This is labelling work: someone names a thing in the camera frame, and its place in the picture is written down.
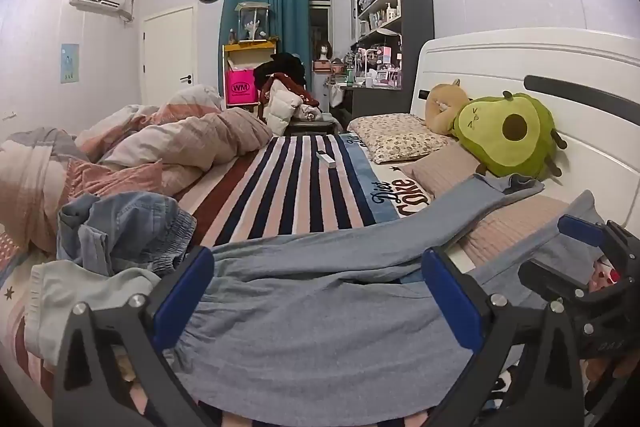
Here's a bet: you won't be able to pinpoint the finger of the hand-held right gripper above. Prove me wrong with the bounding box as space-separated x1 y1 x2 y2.
557 214 640 293
517 259 601 313

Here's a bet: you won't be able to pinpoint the pink and white duvet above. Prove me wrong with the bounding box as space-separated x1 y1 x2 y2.
0 84 273 253

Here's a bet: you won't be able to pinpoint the pale white garment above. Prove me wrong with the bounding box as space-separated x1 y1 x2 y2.
24 259 161 358

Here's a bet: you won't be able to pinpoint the glass display case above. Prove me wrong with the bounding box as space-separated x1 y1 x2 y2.
235 2 272 44

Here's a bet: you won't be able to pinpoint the grey-blue pants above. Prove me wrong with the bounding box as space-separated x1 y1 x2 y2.
172 173 608 408

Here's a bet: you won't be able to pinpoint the blue wall poster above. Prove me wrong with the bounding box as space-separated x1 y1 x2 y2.
60 43 81 84

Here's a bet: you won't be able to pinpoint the dark grey desk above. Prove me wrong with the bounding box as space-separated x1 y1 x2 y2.
340 84 416 132

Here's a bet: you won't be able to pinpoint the green avocado plush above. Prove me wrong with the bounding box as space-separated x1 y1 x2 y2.
452 92 568 182

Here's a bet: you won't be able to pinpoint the floral pillow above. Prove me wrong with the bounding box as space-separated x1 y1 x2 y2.
347 113 453 165

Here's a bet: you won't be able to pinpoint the denim shorts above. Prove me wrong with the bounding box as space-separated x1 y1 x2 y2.
56 192 198 278

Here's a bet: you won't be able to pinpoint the yellow shelf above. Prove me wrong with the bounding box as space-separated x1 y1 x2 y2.
221 39 277 108

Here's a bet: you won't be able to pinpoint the window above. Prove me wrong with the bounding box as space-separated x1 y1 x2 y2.
309 0 333 42

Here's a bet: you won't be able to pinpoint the brown plush toy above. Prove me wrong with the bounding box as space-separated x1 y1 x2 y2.
425 79 471 138

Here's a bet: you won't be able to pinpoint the teal curtain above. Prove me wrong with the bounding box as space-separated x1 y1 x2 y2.
218 0 311 92

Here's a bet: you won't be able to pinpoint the striped printed blanket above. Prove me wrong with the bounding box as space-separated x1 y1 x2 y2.
0 133 436 427

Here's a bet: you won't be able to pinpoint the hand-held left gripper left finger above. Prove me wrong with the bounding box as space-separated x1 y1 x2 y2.
52 247 216 427

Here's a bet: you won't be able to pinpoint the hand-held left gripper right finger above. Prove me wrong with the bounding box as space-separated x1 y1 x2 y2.
421 248 586 427

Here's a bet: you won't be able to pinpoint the pink shopping bag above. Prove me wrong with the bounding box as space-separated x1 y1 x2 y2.
224 68 258 106

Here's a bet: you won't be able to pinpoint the white bed headboard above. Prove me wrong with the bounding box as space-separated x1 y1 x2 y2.
410 28 640 228

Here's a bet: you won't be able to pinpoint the pink ribbed pillow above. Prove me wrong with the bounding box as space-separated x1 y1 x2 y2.
397 142 571 258

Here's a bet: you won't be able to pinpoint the white door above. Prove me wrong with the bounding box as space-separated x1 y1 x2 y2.
141 7 196 106

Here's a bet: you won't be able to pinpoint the white puffer jacket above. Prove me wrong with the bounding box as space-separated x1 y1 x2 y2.
264 79 303 136

